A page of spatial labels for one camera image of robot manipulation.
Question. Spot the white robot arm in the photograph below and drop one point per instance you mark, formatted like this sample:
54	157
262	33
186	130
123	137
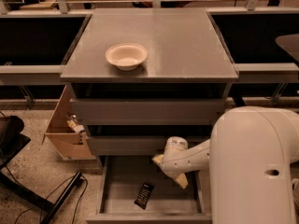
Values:
248	155

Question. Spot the grey bottom drawer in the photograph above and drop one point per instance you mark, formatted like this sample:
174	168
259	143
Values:
122	179

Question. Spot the grey middle drawer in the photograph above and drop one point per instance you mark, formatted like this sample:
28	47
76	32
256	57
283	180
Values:
126	145

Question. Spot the grey top drawer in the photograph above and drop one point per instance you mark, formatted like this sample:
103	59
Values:
147	112

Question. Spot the white shoe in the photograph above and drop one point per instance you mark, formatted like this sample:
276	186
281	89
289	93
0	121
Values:
295	193

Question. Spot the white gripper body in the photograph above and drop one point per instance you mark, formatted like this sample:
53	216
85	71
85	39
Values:
173	167

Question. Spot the grey drawer cabinet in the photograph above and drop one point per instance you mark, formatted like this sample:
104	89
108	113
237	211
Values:
186	60

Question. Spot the black table leg left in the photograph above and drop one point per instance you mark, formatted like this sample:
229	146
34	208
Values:
42	203

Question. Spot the black chair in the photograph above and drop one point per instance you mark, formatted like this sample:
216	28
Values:
11	138

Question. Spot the black rxbar chocolate bar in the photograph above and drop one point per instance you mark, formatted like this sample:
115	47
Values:
144	195

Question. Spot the wooden box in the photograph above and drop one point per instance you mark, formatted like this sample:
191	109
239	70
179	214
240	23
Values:
69	144

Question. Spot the grey drawer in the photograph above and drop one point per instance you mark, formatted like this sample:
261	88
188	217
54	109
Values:
122	179
147	112
126	145

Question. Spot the white paper bowl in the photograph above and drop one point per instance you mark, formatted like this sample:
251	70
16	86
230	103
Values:
126	56

